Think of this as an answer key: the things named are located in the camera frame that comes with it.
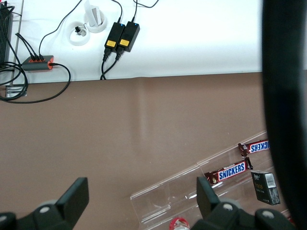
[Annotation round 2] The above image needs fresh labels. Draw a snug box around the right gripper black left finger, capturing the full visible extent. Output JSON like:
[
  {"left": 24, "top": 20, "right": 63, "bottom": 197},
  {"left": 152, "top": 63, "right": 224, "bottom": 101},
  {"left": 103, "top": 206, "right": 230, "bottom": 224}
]
[{"left": 0, "top": 177, "right": 90, "bottom": 230}]

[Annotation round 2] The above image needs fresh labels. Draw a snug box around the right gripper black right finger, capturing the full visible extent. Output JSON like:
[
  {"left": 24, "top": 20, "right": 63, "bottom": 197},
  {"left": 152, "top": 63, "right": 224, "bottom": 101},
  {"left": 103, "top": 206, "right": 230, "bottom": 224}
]
[{"left": 191, "top": 176, "right": 295, "bottom": 230}]

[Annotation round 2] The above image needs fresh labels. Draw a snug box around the Snickers chocolate bar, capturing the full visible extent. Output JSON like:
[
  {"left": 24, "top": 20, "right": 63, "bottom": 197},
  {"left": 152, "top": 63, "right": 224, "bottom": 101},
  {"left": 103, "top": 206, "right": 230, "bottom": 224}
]
[
  {"left": 204, "top": 157, "right": 254, "bottom": 186},
  {"left": 237, "top": 139, "right": 271, "bottom": 158}
]

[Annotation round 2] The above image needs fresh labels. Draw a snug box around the clear acrylic stepped stand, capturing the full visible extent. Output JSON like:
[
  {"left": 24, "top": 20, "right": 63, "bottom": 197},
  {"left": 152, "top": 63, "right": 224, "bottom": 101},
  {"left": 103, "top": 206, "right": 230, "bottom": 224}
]
[{"left": 130, "top": 130, "right": 295, "bottom": 230}]

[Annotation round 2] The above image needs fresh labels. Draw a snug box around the red lidded cup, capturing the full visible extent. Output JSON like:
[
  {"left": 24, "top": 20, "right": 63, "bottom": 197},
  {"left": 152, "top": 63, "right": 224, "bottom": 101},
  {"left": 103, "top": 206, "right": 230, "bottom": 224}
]
[{"left": 169, "top": 217, "right": 191, "bottom": 230}]

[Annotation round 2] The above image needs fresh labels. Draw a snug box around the small black box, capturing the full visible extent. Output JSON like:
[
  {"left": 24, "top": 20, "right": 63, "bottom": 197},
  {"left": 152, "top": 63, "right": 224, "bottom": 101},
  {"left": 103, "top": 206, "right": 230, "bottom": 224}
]
[{"left": 250, "top": 169, "right": 281, "bottom": 206}]

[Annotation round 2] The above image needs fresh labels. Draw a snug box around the grey orange USB hub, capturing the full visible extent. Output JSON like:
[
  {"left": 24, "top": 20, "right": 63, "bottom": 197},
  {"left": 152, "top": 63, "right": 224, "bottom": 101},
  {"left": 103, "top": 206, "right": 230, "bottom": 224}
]
[{"left": 22, "top": 55, "right": 55, "bottom": 71}]

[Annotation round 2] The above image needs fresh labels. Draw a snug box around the white tape roll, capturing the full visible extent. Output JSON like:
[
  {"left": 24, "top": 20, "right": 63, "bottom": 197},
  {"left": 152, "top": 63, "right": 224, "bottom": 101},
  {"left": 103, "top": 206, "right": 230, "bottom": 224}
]
[{"left": 67, "top": 21, "right": 91, "bottom": 46}]

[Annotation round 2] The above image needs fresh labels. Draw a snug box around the black power adapter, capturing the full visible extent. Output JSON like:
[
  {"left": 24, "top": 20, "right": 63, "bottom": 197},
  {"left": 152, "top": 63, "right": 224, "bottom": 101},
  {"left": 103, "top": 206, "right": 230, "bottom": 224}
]
[
  {"left": 118, "top": 21, "right": 141, "bottom": 53},
  {"left": 104, "top": 22, "right": 126, "bottom": 50}
]

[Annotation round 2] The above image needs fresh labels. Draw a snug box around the small black silver clip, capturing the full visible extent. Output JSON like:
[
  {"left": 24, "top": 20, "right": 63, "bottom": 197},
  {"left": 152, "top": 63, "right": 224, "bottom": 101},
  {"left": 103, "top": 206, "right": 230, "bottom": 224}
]
[{"left": 74, "top": 25, "right": 87, "bottom": 37}]

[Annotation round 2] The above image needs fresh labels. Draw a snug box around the white stand with slot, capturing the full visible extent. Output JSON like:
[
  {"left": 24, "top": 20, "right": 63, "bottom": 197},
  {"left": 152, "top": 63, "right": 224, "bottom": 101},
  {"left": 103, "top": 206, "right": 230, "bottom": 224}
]
[{"left": 83, "top": 11, "right": 107, "bottom": 34}]

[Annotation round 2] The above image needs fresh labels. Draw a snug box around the black finned device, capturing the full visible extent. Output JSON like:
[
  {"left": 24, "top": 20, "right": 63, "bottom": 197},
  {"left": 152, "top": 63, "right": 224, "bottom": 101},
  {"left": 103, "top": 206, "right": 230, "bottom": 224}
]
[{"left": 0, "top": 3, "right": 14, "bottom": 64}]

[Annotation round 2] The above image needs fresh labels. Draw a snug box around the white folded card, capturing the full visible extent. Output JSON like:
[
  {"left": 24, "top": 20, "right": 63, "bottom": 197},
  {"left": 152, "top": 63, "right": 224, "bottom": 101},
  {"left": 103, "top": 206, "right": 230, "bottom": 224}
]
[{"left": 84, "top": 0, "right": 101, "bottom": 27}]

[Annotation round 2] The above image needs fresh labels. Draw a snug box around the long black hub cable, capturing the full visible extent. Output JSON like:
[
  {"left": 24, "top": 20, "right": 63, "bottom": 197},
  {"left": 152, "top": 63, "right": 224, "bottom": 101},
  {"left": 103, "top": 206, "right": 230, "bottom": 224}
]
[{"left": 0, "top": 62, "right": 71, "bottom": 104}]

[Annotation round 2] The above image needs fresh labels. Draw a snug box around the silver metal bracket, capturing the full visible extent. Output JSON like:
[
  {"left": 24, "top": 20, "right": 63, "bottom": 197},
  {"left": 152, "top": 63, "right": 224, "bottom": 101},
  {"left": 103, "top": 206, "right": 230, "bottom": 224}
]
[{"left": 5, "top": 85, "right": 27, "bottom": 98}]

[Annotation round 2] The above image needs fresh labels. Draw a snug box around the thick black blurred cable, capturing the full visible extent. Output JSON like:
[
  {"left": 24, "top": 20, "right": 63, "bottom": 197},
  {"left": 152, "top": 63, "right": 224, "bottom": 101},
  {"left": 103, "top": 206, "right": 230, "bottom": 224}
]
[{"left": 261, "top": 0, "right": 307, "bottom": 230}]

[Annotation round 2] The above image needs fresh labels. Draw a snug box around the black mains cable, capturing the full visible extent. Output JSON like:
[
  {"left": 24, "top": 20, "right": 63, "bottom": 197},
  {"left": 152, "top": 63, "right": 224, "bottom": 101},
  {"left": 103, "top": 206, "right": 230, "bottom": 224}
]
[
  {"left": 100, "top": 47, "right": 111, "bottom": 81},
  {"left": 100, "top": 49, "right": 123, "bottom": 81}
]

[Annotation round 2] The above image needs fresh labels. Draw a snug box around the black USB cable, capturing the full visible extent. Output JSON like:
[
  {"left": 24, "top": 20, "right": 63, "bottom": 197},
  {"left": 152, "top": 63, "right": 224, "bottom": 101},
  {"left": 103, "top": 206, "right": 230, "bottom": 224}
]
[{"left": 38, "top": 0, "right": 83, "bottom": 56}]

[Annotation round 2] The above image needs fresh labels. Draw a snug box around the thin black adapter cable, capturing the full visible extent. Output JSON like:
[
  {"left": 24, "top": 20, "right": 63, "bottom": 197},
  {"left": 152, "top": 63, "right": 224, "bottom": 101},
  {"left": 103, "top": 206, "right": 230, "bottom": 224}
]
[
  {"left": 132, "top": 0, "right": 160, "bottom": 23},
  {"left": 109, "top": 0, "right": 123, "bottom": 23}
]

